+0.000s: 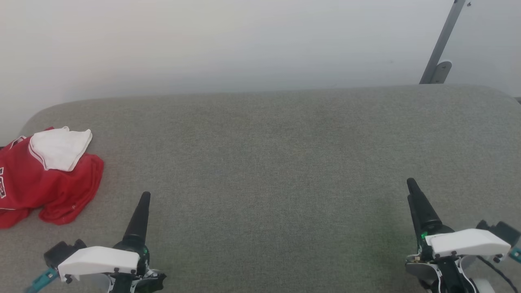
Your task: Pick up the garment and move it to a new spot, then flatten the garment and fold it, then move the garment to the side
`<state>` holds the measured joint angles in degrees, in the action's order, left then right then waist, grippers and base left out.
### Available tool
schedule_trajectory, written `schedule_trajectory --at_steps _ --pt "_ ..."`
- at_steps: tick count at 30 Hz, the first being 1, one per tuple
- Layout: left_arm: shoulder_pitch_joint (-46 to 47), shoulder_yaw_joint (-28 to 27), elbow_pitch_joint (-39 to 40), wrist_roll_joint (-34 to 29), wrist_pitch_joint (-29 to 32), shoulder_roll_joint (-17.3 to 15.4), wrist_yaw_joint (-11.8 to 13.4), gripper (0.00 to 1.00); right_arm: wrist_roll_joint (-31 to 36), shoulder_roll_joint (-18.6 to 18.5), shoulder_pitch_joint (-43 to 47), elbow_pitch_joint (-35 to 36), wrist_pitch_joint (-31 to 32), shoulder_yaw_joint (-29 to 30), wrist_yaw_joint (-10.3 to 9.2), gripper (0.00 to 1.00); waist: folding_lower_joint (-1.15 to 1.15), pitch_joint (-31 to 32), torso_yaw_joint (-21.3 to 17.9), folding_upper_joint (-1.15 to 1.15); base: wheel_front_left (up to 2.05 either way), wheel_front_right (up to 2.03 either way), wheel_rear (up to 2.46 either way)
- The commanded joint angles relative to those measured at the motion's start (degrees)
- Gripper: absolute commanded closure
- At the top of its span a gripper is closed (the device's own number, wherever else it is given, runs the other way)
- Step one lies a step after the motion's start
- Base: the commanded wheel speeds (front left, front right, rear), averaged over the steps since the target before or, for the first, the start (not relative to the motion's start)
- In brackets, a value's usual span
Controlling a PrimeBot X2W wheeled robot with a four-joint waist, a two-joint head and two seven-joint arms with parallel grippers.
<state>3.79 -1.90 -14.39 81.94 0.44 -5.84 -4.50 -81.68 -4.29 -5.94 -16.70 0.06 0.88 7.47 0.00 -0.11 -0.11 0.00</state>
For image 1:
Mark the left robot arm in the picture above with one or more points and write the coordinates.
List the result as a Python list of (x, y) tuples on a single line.
[(150, 283)]

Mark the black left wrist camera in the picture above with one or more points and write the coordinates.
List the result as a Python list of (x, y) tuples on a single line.
[(61, 250)]

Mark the teal left camera connector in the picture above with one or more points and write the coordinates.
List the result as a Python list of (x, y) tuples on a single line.
[(42, 280)]

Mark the teal right camera connector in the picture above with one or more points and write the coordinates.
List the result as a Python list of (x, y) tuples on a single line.
[(516, 254)]

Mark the teal camera connector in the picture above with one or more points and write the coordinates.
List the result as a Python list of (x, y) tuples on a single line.
[(42, 280), (516, 254)]

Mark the grey fabric sofa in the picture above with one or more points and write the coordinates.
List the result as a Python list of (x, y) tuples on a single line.
[(264, 162)]

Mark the red and white shirt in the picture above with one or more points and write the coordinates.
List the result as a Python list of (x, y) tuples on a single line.
[(40, 187)]

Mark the grey metal pole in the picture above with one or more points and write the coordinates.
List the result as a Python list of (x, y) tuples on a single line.
[(443, 36)]

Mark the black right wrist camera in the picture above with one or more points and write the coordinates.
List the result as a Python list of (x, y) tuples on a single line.
[(502, 230)]

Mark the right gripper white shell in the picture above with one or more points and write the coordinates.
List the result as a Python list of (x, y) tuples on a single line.
[(468, 243)]

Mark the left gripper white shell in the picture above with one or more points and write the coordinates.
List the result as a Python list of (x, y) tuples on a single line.
[(101, 260)]

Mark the grey metal bracket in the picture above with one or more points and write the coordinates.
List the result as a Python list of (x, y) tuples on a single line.
[(441, 72)]

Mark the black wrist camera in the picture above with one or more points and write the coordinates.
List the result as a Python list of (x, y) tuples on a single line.
[(502, 230), (61, 250)]

